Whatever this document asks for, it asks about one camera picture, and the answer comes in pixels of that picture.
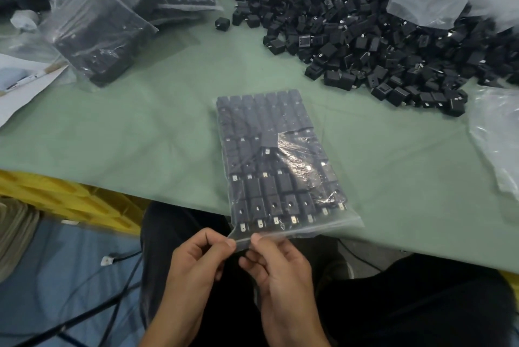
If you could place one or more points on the person's left hand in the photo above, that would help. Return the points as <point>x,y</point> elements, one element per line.
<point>190,269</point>

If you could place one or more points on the person's right hand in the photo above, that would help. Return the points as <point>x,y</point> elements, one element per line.
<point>288,286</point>

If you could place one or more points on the person's left thumb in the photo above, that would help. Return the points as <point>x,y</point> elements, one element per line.
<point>217,242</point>

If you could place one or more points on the person's right thumb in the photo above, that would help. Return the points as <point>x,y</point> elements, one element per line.
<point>269,246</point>

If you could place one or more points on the clear zip bag of relays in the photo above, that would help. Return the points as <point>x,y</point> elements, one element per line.
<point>267,156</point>

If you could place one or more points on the person's left forearm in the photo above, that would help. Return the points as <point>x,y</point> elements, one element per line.
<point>170,330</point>

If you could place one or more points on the person's right forearm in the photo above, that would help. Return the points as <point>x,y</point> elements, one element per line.
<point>296,336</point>

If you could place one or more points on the green table cover mat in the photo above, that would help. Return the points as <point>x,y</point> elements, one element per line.
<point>162,123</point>

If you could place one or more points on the person's black trousers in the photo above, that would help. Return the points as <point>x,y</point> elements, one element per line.
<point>405,306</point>

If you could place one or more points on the yellow plastic crate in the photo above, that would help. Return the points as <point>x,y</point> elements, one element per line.
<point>61,196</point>

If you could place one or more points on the single black relay cube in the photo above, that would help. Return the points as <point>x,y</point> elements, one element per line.
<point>222,23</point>

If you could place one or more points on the pile of loose black relays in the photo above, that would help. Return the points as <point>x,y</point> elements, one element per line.
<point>365,26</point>

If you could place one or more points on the large packed clear relay bag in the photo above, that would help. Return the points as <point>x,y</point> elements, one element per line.
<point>97,30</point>

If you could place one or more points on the white paper sheet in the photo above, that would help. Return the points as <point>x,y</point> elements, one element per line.
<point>24,91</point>

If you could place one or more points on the crumpled empty clear bag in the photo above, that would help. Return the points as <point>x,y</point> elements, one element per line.
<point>496,135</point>

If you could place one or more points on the white plastic scrap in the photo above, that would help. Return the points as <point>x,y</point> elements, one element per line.
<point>24,20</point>

